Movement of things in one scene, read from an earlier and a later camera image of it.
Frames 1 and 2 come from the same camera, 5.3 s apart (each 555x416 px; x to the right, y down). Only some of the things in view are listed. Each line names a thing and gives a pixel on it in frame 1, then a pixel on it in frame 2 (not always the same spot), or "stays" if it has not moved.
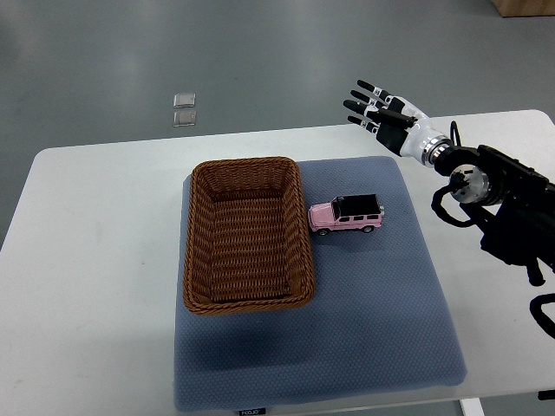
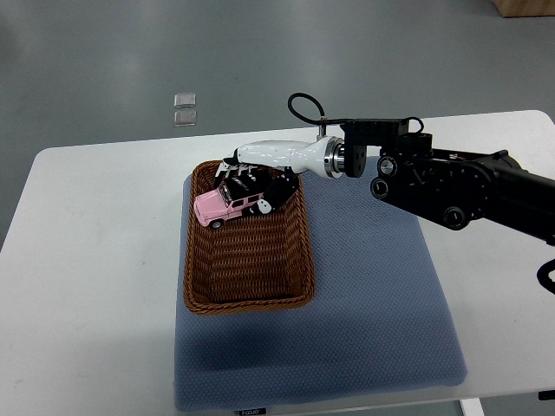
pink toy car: (351, 212) to (213, 207)
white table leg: (472, 406) stays
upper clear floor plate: (184, 100) stays
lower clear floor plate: (184, 119) stays
